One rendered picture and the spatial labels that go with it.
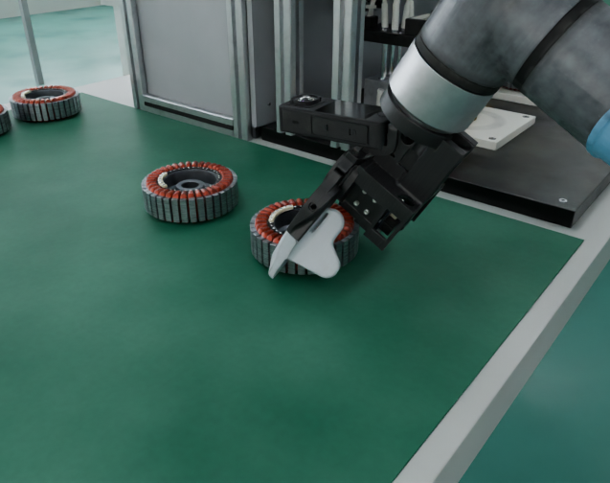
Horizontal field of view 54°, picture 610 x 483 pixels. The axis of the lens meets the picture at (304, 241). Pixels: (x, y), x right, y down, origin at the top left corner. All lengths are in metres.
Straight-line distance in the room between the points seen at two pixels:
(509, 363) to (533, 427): 1.05
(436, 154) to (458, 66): 0.08
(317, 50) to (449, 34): 0.58
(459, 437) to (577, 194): 0.41
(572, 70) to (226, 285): 0.35
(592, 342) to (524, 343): 1.34
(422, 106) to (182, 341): 0.27
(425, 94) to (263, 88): 0.49
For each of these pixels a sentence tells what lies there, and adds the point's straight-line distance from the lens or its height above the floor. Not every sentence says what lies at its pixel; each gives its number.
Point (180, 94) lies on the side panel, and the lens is 1.05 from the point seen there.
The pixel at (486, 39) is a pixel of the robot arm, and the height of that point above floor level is 0.99.
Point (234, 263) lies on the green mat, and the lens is 0.61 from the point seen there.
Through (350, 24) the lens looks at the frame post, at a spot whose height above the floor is 0.94.
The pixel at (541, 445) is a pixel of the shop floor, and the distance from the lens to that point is 1.53.
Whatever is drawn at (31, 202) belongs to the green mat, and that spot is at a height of 0.75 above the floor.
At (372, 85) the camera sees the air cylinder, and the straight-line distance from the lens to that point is 0.99.
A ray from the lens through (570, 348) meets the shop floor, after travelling 1.83.
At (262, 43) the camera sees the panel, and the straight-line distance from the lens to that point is 0.91.
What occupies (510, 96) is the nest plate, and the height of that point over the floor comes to 0.78.
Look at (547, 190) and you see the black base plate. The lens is 0.77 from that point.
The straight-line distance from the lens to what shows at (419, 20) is 0.94.
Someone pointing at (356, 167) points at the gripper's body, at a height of 0.87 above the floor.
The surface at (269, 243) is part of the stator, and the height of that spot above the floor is 0.78.
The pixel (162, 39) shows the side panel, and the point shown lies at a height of 0.87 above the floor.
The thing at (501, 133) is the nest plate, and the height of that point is 0.78.
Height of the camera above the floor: 1.07
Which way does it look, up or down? 29 degrees down
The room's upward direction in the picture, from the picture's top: straight up
